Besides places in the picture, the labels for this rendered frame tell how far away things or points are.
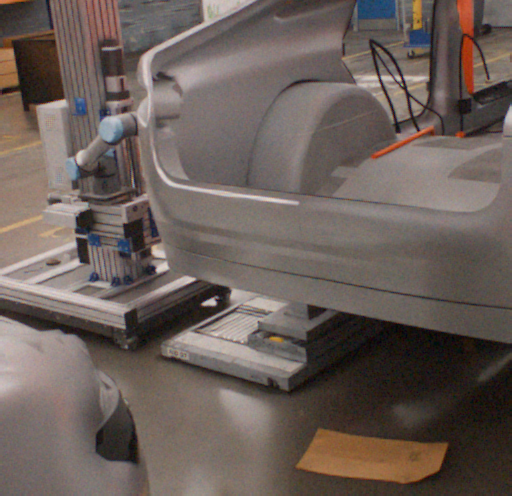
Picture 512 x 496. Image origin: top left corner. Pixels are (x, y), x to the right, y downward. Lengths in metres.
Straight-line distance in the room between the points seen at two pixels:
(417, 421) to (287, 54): 1.69
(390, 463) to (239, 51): 1.79
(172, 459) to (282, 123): 1.49
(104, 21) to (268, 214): 2.30
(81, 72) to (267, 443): 2.25
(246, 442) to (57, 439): 2.80
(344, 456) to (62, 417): 2.67
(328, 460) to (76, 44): 2.57
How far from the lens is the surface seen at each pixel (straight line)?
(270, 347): 4.68
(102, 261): 5.52
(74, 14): 5.21
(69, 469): 1.41
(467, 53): 6.76
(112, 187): 5.05
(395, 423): 4.20
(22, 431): 1.30
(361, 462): 3.93
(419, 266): 2.96
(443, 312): 3.04
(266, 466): 3.96
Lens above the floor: 2.02
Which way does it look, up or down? 17 degrees down
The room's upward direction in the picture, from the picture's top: 6 degrees counter-clockwise
